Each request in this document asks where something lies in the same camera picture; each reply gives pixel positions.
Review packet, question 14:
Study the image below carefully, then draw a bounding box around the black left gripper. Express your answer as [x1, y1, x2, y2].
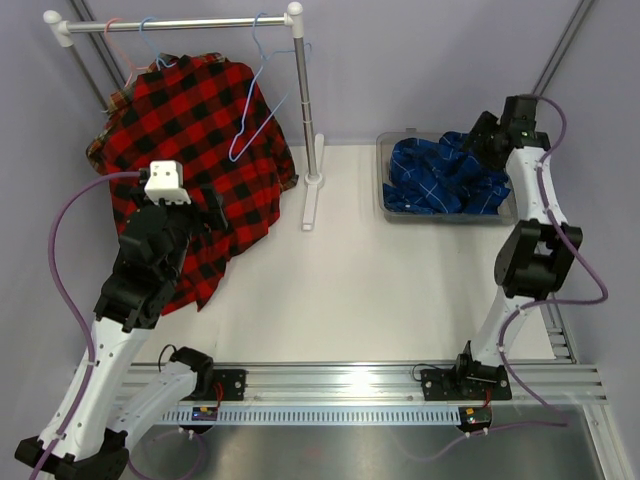
[132, 184, 226, 281]

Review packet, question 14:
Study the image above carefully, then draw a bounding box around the light blue hanger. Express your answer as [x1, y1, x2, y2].
[228, 13, 314, 164]

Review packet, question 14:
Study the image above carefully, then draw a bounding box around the blue plaid shirt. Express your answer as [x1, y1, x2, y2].
[382, 131, 511, 216]

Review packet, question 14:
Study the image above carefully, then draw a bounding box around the red black checked shirt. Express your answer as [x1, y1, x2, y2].
[102, 53, 298, 314]

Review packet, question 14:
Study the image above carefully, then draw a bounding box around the blue hanger holding red shirt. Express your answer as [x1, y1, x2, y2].
[138, 16, 173, 70]

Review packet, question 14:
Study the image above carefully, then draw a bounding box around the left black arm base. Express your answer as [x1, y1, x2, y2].
[185, 368, 247, 402]

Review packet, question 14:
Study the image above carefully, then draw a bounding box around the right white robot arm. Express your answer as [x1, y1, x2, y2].
[451, 95, 583, 400]

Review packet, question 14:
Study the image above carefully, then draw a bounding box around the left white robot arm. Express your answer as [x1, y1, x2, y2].
[14, 185, 228, 479]

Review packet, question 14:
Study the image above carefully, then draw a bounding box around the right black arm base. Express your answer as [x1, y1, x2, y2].
[420, 366, 513, 401]

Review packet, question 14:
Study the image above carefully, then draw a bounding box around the brown plaid shirt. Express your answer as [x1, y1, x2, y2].
[83, 49, 226, 174]

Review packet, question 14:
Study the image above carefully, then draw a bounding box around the silver white clothes rack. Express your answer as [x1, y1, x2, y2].
[43, 1, 325, 232]

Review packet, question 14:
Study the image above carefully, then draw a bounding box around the clear grey plastic bin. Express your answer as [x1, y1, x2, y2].
[376, 131, 542, 226]

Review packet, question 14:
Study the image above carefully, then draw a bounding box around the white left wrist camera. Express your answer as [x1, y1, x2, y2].
[144, 160, 191, 205]

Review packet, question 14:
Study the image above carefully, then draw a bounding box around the pink wire hanger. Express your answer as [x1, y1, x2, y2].
[103, 17, 148, 87]

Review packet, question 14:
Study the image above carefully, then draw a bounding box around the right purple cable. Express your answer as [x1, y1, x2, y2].
[499, 97, 609, 426]

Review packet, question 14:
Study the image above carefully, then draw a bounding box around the purple cable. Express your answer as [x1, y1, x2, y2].
[499, 97, 609, 426]
[29, 172, 149, 480]

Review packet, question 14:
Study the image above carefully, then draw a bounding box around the white slotted cable duct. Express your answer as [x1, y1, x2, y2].
[155, 405, 461, 426]

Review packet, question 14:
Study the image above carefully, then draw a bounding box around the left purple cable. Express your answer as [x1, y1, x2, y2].
[29, 172, 149, 480]

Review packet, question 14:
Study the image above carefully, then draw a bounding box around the aluminium mounting rail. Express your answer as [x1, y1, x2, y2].
[74, 362, 609, 404]

